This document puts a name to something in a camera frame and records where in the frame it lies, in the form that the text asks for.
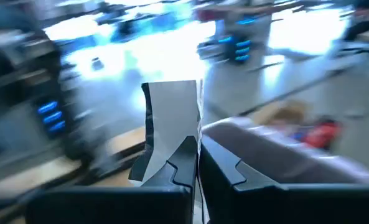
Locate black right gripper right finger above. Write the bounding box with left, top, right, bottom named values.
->
left=199, top=136, right=369, bottom=224

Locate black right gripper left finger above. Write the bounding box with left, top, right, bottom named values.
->
left=25, top=136, right=199, bottom=224

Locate red toolbox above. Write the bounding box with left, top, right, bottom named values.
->
left=301, top=120, right=342, bottom=149

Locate black computer tower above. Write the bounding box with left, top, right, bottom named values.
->
left=198, top=14, right=258, bottom=65
left=22, top=62, right=82, bottom=159

